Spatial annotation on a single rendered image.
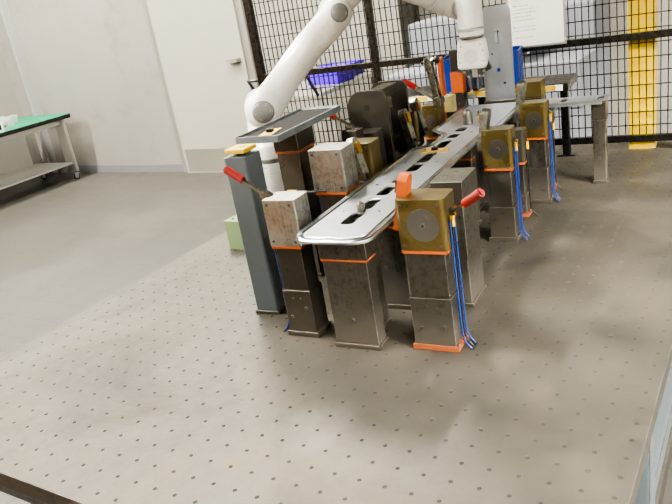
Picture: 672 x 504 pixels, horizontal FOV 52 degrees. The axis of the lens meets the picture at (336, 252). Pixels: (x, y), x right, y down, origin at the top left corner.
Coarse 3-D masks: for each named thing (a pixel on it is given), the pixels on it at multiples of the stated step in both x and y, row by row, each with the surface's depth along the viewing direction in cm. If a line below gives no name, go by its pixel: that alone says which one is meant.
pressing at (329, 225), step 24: (456, 120) 242; (504, 120) 231; (432, 144) 213; (456, 144) 209; (384, 168) 195; (408, 168) 193; (432, 168) 188; (360, 192) 178; (336, 216) 163; (384, 216) 157; (312, 240) 151; (336, 240) 148; (360, 240) 146
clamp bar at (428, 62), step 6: (426, 60) 243; (432, 60) 243; (438, 60) 242; (426, 66) 244; (432, 66) 246; (432, 72) 244; (432, 78) 244; (432, 84) 245; (438, 84) 247; (432, 90) 246; (438, 90) 248; (438, 96) 246
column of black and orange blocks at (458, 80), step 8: (456, 48) 270; (456, 56) 268; (456, 64) 269; (456, 72) 270; (456, 80) 272; (464, 80) 272; (456, 88) 273; (464, 88) 272; (456, 96) 274; (464, 96) 274; (456, 104) 276; (464, 104) 274
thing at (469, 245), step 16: (448, 176) 168; (464, 176) 166; (464, 192) 164; (464, 208) 166; (464, 224) 167; (464, 240) 168; (464, 256) 170; (480, 256) 179; (464, 272) 172; (480, 272) 179; (464, 288) 173; (480, 288) 180
